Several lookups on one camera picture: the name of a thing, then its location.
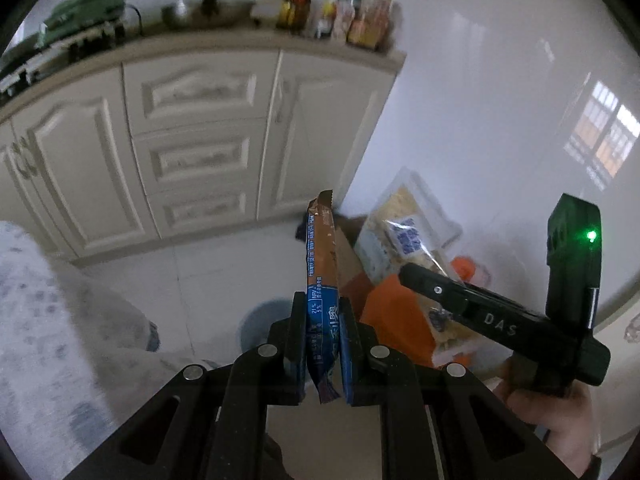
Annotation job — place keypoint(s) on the steel kettle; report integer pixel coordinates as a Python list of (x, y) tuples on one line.
[(176, 12)]

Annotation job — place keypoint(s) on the orange plastic bag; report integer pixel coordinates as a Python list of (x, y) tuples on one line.
[(395, 320)]

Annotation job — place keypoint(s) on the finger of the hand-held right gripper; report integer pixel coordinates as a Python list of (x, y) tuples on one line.
[(435, 289)]

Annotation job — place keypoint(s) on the dark sauce bottle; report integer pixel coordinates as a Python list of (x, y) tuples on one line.
[(297, 2)]

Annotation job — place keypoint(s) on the cracker packet with blue label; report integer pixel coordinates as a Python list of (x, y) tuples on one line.
[(385, 240)]

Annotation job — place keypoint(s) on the person's right hand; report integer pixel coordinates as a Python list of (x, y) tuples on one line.
[(550, 420)]

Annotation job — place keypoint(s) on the cream kitchen cabinet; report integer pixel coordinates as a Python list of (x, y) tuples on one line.
[(200, 135)]

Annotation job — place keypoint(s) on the brown and blue snack wrapper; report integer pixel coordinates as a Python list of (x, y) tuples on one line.
[(320, 260)]

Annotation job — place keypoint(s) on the yellow cap seasoning jar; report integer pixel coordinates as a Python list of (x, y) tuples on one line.
[(332, 10)]

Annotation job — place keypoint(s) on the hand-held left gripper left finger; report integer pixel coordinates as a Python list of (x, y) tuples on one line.
[(300, 340)]

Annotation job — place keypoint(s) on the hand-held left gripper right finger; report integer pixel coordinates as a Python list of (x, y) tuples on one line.
[(345, 350)]

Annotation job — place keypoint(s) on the green electric grill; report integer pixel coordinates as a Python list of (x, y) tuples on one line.
[(80, 10)]

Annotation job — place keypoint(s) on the white small box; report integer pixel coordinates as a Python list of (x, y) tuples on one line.
[(267, 10)]

